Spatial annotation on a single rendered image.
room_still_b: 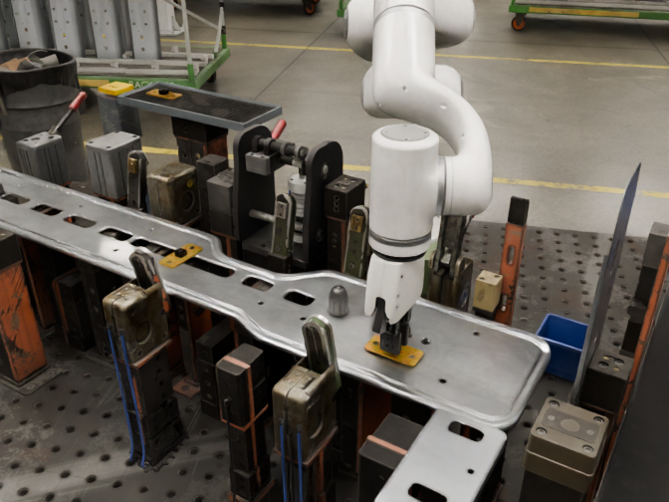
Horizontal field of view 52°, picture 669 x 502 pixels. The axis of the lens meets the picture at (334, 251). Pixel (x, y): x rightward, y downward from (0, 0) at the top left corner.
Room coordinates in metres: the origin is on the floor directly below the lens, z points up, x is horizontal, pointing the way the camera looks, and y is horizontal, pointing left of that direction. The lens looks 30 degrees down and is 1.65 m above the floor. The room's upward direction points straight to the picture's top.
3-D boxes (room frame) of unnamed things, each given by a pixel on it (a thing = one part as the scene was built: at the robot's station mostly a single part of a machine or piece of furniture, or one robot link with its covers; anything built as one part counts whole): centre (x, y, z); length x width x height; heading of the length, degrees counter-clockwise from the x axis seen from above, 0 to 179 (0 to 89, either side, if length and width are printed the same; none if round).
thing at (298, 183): (1.22, 0.09, 0.94); 0.18 x 0.13 x 0.49; 59
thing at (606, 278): (0.71, -0.33, 1.17); 0.12 x 0.01 x 0.34; 149
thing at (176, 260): (1.10, 0.28, 1.01); 0.08 x 0.04 x 0.01; 148
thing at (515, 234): (0.94, -0.28, 0.95); 0.03 x 0.01 x 0.50; 59
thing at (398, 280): (0.81, -0.09, 1.14); 0.10 x 0.07 x 0.11; 149
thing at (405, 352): (0.81, -0.09, 1.01); 0.08 x 0.04 x 0.01; 59
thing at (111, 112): (1.64, 0.53, 0.92); 0.08 x 0.08 x 0.44; 59
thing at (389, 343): (0.79, -0.08, 1.04); 0.03 x 0.03 x 0.07; 59
